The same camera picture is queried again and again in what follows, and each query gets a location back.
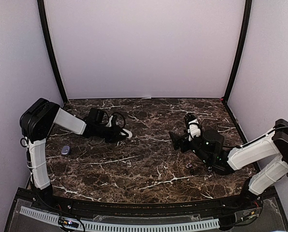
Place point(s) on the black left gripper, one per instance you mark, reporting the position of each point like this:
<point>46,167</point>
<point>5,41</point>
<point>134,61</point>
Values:
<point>115,136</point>

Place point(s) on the right black frame post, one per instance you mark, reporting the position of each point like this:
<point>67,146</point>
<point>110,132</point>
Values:
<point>239,50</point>

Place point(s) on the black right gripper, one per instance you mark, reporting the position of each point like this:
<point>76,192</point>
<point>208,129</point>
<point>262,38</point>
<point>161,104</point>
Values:
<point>177,140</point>

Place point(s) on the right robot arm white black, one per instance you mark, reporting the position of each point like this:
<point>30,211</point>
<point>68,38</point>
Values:
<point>208,146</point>

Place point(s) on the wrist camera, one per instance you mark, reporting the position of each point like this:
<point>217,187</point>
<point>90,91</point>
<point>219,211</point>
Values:
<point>96,117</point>
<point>193,126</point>

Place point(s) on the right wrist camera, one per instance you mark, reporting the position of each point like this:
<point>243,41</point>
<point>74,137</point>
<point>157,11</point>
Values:
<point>193,126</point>

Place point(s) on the black front table rail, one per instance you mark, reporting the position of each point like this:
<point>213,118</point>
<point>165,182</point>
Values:
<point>90,208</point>

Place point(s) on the black frame post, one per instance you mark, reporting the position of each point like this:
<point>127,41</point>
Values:
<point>239,50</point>
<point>50,50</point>

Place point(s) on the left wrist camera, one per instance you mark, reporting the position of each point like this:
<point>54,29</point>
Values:
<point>96,117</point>

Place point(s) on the white earbud charging case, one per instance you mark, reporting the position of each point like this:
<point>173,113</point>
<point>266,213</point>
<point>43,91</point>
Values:
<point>126,133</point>

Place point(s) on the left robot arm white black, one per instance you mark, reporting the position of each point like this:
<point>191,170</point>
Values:
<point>37,122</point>

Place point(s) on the left black frame post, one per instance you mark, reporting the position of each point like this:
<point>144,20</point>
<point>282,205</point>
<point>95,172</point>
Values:
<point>50,50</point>

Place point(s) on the purple earbud charging case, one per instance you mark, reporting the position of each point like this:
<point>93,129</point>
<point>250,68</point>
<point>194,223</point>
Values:
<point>66,150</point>

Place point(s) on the white slotted cable duct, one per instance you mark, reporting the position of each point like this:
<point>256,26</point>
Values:
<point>122,224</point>

